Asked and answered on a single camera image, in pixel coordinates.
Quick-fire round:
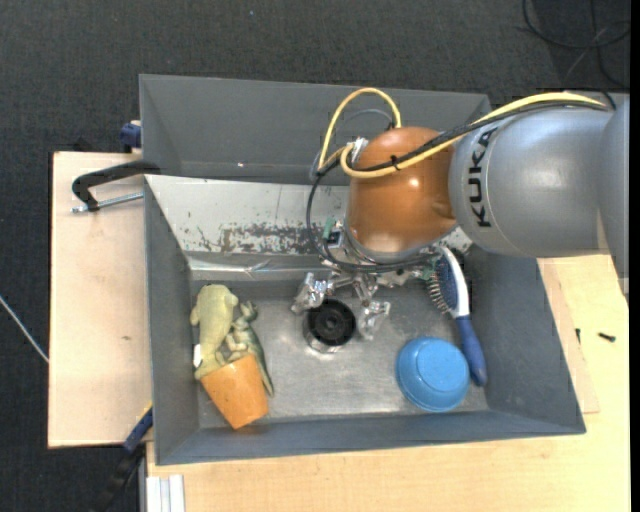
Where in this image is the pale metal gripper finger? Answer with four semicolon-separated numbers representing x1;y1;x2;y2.
291;271;336;316
356;298;392;342

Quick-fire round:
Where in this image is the green toy dinosaur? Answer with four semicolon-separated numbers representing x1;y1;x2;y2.
225;300;276;398

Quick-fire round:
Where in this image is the blue bowl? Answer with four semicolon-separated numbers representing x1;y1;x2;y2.
395;336;472;413

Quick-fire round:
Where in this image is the blue and white hairbrush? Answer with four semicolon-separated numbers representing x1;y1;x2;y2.
426;245;489;388

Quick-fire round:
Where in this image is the grey metal bin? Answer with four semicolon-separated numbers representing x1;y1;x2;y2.
138;73;588;467

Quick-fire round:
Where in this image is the pale green toy frog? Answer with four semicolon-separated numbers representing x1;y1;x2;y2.
189;283;241;380

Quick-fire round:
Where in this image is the orange cup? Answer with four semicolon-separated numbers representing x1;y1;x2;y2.
199;355;271;431

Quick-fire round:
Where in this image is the pale wood board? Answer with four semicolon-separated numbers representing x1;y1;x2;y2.
47;151;154;449

